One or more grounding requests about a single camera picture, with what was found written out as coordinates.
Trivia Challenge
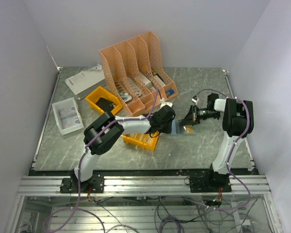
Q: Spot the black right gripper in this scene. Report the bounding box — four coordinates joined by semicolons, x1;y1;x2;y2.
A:
180;104;219;125

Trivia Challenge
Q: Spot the gold patterned credit card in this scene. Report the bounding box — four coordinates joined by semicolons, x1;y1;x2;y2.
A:
185;125;195;134

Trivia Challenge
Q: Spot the black credit card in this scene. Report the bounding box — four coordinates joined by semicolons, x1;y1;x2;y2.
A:
178;125;187;134

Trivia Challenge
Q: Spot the yellow bin with cards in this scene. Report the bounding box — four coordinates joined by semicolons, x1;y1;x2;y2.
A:
121;132;160;151

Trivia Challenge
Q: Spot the yellow bin with black items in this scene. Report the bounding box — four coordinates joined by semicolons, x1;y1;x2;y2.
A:
85;86;123;115

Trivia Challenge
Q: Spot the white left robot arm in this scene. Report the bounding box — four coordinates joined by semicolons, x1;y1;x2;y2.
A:
68;105;176;193

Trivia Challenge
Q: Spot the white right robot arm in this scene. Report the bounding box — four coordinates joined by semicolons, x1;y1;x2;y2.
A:
179;93;254;192

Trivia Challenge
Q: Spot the white bin with cards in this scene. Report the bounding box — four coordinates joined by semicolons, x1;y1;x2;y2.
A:
52;98;84;135

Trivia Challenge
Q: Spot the blue capped bottle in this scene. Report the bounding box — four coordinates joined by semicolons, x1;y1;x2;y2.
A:
166;89;174;96

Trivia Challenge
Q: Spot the white stapler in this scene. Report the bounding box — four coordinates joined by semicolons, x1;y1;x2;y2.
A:
119;93;132;103

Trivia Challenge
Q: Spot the peach plastic file organizer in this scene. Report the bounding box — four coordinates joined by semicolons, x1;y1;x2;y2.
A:
99;32;178;117

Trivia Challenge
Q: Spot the white paper booklet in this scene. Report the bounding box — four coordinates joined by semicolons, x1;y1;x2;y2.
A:
65;64;106;100

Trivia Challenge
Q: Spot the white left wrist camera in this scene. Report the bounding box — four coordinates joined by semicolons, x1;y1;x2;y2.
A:
160;98;173;109

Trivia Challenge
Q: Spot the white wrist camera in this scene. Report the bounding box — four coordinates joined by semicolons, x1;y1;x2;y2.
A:
191;96;200;106
160;98;173;109

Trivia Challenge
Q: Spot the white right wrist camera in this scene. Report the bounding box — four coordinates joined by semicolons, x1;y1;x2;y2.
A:
191;96;200;106

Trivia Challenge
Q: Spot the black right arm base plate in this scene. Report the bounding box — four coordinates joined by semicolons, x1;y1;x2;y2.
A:
184;176;232;193

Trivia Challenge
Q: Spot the aluminium frame rail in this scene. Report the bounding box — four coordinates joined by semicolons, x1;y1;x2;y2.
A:
17;175;271;197

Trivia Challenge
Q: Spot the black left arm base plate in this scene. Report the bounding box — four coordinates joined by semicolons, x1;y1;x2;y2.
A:
60;176;105;194

